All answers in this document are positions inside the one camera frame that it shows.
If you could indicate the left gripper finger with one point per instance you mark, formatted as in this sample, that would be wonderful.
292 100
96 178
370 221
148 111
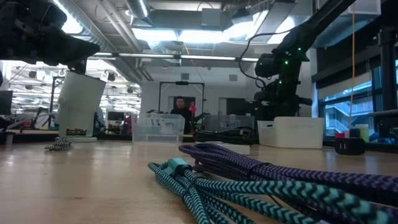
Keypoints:
74 49
76 67

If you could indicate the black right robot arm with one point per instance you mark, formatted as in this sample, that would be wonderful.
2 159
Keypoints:
311 29

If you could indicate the white plastic bin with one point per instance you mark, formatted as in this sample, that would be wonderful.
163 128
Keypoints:
289 133

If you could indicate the gray translucent bin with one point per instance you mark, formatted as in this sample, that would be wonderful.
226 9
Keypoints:
228 121

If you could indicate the clear plastic bin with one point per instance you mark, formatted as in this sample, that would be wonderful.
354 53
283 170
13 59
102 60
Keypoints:
158 127

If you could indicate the white round container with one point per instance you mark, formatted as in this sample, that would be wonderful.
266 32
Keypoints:
81 102

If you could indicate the small background monitor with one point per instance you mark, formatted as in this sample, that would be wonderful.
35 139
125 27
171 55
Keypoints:
115 116

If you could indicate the white flat box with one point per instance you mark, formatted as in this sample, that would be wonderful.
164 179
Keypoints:
236 149

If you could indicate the red cup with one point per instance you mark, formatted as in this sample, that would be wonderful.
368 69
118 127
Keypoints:
339 135

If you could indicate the long light bar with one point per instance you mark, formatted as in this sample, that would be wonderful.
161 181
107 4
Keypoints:
149 55

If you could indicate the black monitor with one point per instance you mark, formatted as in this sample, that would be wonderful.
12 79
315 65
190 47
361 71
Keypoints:
5 102

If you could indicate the dark background desk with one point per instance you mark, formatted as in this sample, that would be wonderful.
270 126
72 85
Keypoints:
31 137

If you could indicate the black charger cube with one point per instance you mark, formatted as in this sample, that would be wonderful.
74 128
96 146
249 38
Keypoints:
349 146

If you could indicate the pink figure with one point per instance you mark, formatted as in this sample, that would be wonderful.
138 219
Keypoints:
192 109

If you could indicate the yellow-green cup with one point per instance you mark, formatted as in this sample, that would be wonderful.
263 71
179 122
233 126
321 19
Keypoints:
362 132

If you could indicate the person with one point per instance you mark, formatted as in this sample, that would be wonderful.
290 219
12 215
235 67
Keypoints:
180 102

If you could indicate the right arm's wrist camera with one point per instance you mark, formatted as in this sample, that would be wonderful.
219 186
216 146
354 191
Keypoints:
266 65

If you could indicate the black background rig frame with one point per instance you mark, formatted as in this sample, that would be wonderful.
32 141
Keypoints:
182 83

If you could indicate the black frame post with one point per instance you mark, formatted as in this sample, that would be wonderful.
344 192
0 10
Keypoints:
388 77

